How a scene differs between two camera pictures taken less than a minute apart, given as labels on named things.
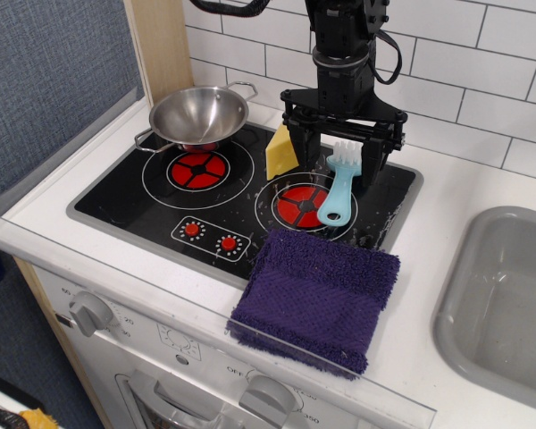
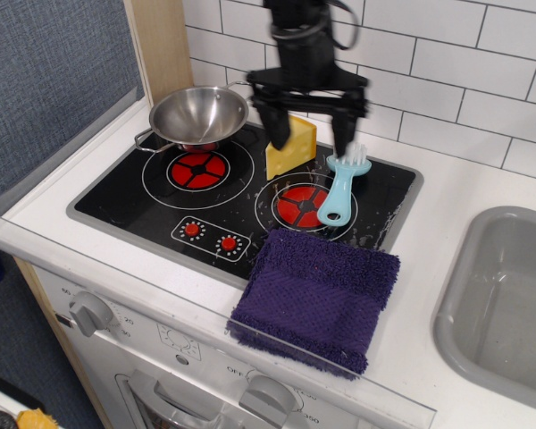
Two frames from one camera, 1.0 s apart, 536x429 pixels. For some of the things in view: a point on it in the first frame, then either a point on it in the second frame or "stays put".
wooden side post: (162, 44) stays put
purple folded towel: (313, 298) stays put
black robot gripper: (344, 102) to (308, 78)
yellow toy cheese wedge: (280, 154) stays put
